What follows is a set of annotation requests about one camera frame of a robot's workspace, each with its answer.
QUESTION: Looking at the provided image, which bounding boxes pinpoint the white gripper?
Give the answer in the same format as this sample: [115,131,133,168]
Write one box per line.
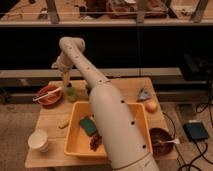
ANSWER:
[51,57,73,87]

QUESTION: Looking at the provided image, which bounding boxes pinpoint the green sponge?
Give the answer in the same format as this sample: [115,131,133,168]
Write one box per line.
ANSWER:
[79,116,97,137]

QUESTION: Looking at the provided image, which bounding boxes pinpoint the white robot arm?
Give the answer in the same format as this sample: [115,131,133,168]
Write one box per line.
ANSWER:
[52,37,160,171]

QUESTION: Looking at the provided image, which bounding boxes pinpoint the green soap bottle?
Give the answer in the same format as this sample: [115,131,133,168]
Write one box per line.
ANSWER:
[65,83,77,102]

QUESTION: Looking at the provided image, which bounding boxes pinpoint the red bowl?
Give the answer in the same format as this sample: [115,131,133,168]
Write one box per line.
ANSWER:
[36,84,63,106]

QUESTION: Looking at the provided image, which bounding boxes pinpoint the yellow food piece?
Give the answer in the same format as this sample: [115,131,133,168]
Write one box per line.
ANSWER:
[58,120,69,129]

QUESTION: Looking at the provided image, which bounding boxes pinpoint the yellow plastic tub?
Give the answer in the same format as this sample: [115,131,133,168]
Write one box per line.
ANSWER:
[64,101,153,158]

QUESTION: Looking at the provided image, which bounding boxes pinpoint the white paper cup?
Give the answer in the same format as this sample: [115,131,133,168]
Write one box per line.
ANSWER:
[28,129,49,152]

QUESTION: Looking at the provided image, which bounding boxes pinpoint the brown crumbs pile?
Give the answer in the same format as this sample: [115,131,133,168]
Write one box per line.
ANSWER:
[90,134,102,151]

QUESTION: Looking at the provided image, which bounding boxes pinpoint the grey crumpled cloth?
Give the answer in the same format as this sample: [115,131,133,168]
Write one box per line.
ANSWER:
[137,88,151,102]

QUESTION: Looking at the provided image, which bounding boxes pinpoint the yellow round fruit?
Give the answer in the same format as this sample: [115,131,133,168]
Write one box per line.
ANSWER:
[145,101,158,113]

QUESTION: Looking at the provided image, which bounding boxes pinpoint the dark brown bowl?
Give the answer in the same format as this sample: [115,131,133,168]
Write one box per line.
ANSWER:
[149,128,173,157]

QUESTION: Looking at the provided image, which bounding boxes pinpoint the white plastic fork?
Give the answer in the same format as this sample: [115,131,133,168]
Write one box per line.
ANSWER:
[152,138,180,146]

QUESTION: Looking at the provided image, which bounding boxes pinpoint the black foot pedal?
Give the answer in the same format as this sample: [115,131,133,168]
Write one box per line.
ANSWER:
[183,122,209,141]

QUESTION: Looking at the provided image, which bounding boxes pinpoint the black cables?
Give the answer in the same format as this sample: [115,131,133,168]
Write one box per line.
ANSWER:
[162,78,213,171]

